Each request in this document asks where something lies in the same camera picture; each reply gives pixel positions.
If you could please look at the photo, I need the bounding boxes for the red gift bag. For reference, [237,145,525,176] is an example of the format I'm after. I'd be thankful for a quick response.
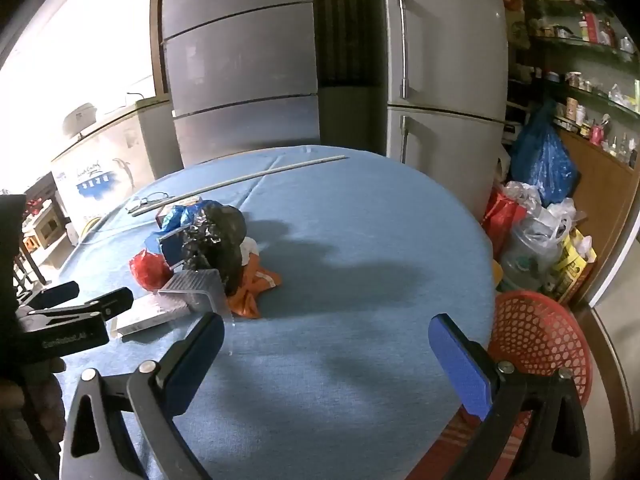
[482,187,528,256]

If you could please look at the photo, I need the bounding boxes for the dark ribbed panel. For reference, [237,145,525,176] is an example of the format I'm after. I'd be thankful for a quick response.
[312,0,388,153]

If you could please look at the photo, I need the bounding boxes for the red plastic bag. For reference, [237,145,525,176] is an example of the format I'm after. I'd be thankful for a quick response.
[130,249,173,291]

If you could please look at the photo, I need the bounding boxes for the person's left hand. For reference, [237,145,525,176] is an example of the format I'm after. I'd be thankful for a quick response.
[0,374,67,453]

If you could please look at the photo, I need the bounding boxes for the large blue plastic bag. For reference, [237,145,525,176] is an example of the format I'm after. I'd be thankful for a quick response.
[510,102,581,206]

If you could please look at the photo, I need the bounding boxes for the grey drawer refrigerator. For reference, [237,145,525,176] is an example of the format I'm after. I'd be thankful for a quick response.
[160,0,321,168]

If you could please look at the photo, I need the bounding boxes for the dark wooden rack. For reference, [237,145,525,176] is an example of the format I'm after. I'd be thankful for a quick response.
[0,175,71,291]

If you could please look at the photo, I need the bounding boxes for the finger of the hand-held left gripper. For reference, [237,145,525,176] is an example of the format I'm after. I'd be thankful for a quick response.
[17,287,135,333]
[19,281,81,311]

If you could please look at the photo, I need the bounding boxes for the shelf jars and bottles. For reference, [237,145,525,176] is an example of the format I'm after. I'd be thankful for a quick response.
[505,0,640,168]

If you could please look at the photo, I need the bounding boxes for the long grey rod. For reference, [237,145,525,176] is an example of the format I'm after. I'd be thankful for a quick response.
[131,155,349,217]

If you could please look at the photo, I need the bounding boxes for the eyeglasses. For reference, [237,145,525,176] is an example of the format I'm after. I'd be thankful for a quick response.
[125,191,168,212]

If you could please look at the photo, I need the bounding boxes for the blue foil carton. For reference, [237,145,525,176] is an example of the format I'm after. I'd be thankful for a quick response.
[144,225,188,266]

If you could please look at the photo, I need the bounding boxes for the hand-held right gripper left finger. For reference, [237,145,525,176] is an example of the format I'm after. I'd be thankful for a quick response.
[59,311,227,480]

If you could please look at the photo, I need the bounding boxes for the small blue plastic bag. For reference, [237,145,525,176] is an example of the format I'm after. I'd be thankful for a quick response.
[160,201,211,233]

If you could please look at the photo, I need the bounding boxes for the red plastic basket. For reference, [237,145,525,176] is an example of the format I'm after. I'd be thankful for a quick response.
[487,290,593,428]

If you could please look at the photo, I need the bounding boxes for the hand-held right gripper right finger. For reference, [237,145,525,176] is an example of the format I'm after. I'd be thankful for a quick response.
[428,312,592,480]

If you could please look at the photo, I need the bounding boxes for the wooden cabinet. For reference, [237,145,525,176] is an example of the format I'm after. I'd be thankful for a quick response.
[550,127,640,306]

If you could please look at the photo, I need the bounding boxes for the clear plastic container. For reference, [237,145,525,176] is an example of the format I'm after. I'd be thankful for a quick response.
[157,269,233,322]

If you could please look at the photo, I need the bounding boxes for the white chest freezer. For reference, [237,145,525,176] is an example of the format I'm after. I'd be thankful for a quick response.
[50,97,183,241]

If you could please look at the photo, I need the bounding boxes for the yellow paper bag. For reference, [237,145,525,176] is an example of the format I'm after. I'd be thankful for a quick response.
[545,230,598,303]

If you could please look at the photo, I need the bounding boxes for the white box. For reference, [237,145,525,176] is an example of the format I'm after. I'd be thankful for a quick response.
[115,294,193,337]

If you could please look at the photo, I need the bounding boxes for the orange cloth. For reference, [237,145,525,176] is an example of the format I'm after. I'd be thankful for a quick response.
[227,255,282,320]

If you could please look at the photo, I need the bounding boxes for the white plastic bag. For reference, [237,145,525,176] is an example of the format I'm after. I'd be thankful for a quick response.
[502,180,543,216]
[547,197,588,241]

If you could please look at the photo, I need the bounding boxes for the blue tablecloth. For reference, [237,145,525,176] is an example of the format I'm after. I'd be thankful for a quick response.
[59,145,498,480]

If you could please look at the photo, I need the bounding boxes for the grey refrigerator with handles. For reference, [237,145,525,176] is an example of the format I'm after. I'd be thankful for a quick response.
[380,0,511,216]

